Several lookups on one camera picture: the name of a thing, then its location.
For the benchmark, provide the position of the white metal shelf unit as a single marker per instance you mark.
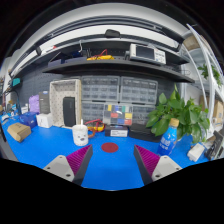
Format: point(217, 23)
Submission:
point(205, 76)

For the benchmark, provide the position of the blue drink bottle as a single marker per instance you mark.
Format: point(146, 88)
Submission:
point(168, 139)

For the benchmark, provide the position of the black flat case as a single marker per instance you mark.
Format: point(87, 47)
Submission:
point(144, 132)

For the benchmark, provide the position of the yellow multimeter with red leads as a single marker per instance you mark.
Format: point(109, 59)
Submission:
point(94, 128)

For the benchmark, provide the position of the grey drawer cabinet set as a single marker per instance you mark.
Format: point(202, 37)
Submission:
point(119, 96)

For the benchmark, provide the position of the white oscilloscope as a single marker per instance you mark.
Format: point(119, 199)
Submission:
point(147, 53)

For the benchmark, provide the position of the brown cardboard box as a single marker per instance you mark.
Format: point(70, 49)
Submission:
point(19, 131)

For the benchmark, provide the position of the flat round red coaster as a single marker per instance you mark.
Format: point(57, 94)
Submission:
point(109, 147)

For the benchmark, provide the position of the blue box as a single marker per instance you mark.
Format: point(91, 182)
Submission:
point(28, 119)

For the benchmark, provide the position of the green potted plant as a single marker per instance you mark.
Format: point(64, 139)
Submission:
point(178, 116)

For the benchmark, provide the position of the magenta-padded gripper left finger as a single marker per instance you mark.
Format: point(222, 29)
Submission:
point(71, 162)

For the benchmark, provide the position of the small white box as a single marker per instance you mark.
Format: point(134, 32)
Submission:
point(44, 120)

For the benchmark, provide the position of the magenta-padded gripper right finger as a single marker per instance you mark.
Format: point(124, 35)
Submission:
point(151, 163)

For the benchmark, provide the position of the white mug with face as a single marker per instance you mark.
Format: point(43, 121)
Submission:
point(80, 135)

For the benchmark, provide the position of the white perforated tray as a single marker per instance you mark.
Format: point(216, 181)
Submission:
point(61, 100)

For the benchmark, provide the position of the colourful parts organizer box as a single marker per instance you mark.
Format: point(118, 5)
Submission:
point(117, 115)

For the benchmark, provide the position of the black box with white label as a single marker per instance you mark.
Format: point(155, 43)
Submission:
point(116, 131)

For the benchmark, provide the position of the black rectangular device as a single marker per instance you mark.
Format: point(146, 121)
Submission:
point(69, 111)

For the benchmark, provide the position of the white power adapter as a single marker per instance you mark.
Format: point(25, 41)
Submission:
point(197, 151)

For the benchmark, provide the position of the dark grey box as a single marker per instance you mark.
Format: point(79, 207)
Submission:
point(44, 102)

